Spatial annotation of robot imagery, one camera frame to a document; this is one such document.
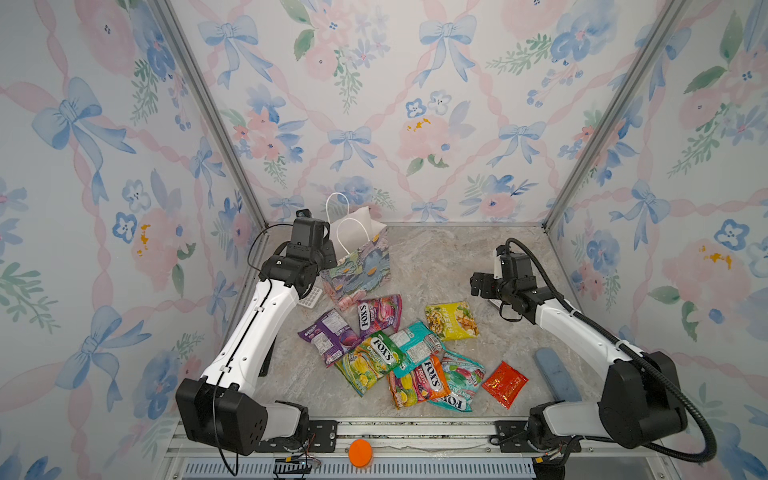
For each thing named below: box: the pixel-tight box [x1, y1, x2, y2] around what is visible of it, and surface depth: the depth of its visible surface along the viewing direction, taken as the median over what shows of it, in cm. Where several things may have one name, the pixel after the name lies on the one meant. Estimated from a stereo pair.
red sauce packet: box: [481, 361, 529, 410], surface depth 83 cm
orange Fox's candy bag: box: [388, 355, 451, 409], surface depth 81 cm
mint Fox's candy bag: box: [427, 350, 486, 412], surface depth 81 cm
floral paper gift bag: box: [321, 192, 391, 306], surface depth 88 cm
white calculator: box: [297, 286, 323, 309], surface depth 100 cm
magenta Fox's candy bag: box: [357, 294, 403, 339], surface depth 94 cm
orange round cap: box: [348, 439, 373, 468], surface depth 65 cm
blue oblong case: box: [536, 347, 582, 402], surface depth 83 cm
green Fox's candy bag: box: [334, 331, 406, 397], surface depth 85 cm
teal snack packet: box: [388, 320, 445, 379], surface depth 87 cm
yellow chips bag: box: [425, 301, 480, 341], surface depth 94 cm
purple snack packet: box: [297, 308, 361, 368], surface depth 90 cm
